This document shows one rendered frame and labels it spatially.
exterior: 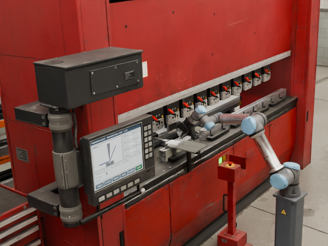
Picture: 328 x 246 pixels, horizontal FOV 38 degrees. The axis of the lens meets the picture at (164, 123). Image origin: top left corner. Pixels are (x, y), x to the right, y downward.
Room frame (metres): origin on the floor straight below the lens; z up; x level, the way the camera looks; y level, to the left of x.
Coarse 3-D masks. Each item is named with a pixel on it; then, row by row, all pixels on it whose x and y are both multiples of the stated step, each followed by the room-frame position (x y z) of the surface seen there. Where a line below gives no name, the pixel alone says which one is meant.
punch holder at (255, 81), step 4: (260, 68) 4.69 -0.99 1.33; (252, 72) 4.60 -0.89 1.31; (256, 72) 4.62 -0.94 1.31; (260, 72) 4.69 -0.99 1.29; (252, 76) 4.60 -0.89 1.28; (256, 76) 4.62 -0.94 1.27; (260, 76) 4.68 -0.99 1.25; (252, 80) 4.60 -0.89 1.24; (256, 80) 4.62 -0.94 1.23; (260, 80) 4.68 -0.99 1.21; (252, 84) 4.60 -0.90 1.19; (256, 84) 4.62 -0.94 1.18
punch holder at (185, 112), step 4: (188, 96) 3.72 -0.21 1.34; (192, 96) 3.76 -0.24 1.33; (180, 100) 3.67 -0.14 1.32; (184, 100) 3.67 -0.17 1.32; (188, 100) 3.71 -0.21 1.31; (192, 100) 3.76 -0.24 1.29; (180, 104) 3.67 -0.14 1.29; (188, 104) 3.71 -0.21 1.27; (192, 104) 3.76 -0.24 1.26; (180, 108) 3.67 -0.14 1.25; (184, 108) 3.67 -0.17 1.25; (192, 108) 3.75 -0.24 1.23; (180, 112) 3.67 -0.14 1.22; (184, 112) 3.66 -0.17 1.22; (188, 112) 3.71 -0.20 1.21; (192, 112) 3.75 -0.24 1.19; (180, 116) 3.67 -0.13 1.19; (184, 116) 3.66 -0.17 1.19
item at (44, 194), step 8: (48, 184) 2.44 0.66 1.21; (80, 184) 2.55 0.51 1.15; (32, 192) 2.35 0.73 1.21; (40, 192) 2.35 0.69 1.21; (48, 192) 2.34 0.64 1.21; (56, 192) 2.47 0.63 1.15; (32, 200) 2.31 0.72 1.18; (40, 200) 2.26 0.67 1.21; (48, 200) 2.25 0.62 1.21; (56, 200) 2.25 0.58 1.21; (40, 208) 2.27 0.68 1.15; (48, 208) 2.23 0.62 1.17; (56, 208) 2.19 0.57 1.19; (56, 216) 2.19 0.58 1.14
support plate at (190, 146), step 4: (180, 140) 3.62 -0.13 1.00; (184, 140) 3.62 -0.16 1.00; (184, 144) 3.52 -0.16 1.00; (188, 144) 3.52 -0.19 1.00; (192, 144) 3.51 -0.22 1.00; (196, 144) 3.51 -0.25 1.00; (200, 144) 3.50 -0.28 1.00; (204, 144) 3.50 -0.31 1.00; (176, 148) 3.46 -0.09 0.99; (180, 148) 3.44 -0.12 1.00; (184, 148) 3.44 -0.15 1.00; (188, 148) 3.43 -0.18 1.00; (192, 148) 3.43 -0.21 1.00; (196, 148) 3.42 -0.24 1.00; (200, 148) 3.42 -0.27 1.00; (192, 152) 3.37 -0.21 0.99
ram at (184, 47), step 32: (128, 0) 3.24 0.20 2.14; (160, 0) 3.48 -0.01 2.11; (192, 0) 3.79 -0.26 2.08; (224, 0) 4.15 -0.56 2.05; (256, 0) 4.60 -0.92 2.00; (288, 0) 5.17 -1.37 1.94; (128, 32) 3.20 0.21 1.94; (160, 32) 3.46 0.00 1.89; (192, 32) 3.78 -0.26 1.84; (224, 32) 4.15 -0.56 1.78; (256, 32) 4.61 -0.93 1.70; (288, 32) 5.19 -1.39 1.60; (160, 64) 3.45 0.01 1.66; (192, 64) 3.77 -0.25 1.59; (224, 64) 4.15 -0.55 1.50; (128, 96) 3.17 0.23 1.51; (160, 96) 3.44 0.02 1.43
